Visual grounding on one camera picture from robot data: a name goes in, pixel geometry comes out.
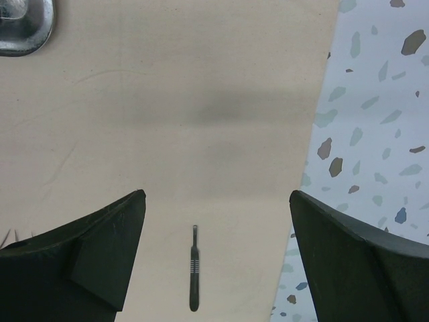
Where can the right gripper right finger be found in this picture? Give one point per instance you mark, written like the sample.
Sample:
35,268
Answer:
355,271

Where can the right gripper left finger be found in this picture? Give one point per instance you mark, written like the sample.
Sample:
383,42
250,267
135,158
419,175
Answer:
79,271

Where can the steel scalpel handle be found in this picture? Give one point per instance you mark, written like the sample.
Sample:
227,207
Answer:
194,272

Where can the beige surgical wrap cloth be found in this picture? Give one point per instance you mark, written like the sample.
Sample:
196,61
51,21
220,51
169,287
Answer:
207,106

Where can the stainless steel instrument tray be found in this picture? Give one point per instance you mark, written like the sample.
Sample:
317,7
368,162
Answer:
25,26

